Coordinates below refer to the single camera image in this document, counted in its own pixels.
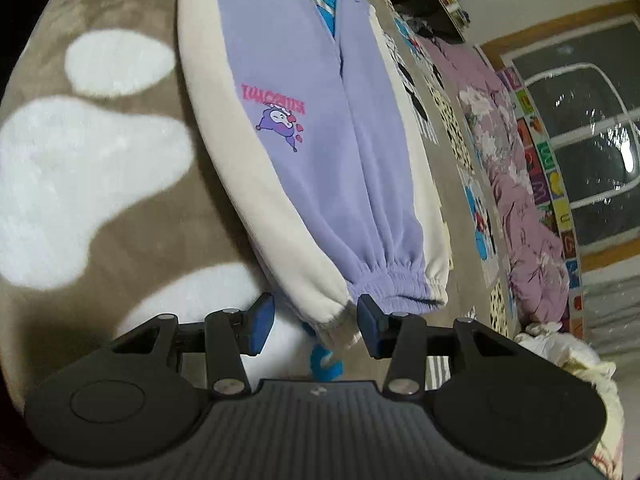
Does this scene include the brown blanket with white patches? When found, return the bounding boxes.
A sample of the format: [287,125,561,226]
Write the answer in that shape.
[0,0,321,411]

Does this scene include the pink floral quilt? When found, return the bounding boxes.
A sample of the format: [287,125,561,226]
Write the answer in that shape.
[419,35,583,333]

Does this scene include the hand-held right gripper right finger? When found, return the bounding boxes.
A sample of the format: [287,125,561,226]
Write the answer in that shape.
[358,294,521,400]

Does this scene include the colourful alphabet foam mat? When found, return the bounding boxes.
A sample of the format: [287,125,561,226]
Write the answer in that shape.
[495,65,587,338]

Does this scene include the cream white cloth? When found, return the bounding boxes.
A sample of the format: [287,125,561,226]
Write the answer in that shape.
[514,321,626,480]

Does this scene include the purple and cream pants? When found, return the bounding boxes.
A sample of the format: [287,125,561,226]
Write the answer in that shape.
[176,0,450,348]

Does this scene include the cartoon printed bed sheet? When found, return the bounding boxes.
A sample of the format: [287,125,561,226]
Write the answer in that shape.
[295,0,511,391]

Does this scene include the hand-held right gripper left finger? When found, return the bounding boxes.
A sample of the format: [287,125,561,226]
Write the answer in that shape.
[111,292,275,397]

